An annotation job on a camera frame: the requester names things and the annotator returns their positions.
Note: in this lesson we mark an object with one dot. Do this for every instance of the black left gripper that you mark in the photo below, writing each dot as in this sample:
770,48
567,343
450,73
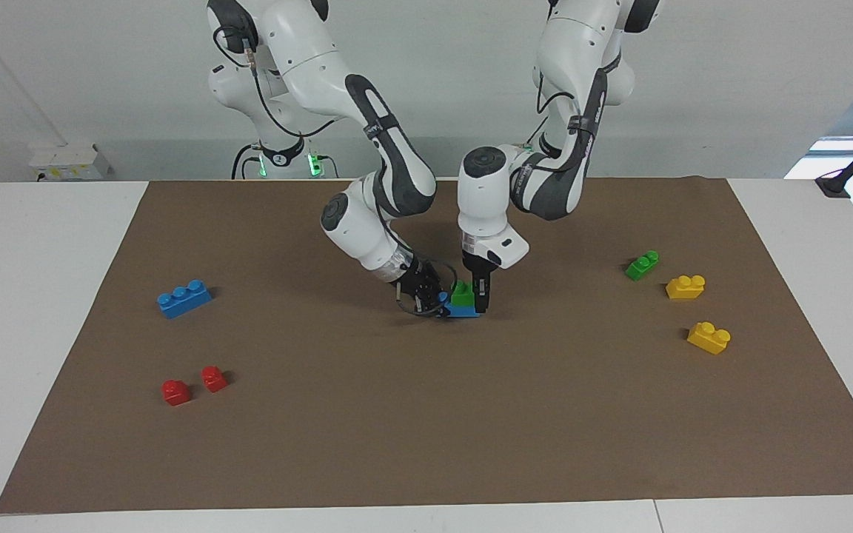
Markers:
480,266

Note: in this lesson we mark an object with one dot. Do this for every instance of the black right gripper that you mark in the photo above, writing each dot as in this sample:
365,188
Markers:
417,281

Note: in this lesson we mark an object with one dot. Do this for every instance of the green two-stud toy brick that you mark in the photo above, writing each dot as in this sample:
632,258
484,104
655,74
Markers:
642,266
462,296

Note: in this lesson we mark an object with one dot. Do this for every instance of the blue three-stud toy brick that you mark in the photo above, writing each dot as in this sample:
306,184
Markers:
184,300
463,312

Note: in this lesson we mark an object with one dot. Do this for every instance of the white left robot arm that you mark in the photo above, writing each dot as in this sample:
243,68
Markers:
482,200

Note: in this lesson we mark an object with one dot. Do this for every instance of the brown table mat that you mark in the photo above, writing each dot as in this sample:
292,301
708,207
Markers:
426,414

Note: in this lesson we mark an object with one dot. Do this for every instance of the yellow two-stud toy brick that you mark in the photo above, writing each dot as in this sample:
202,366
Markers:
708,338
686,287

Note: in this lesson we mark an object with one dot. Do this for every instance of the red single-stud toy brick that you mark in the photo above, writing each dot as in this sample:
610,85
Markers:
175,392
214,379

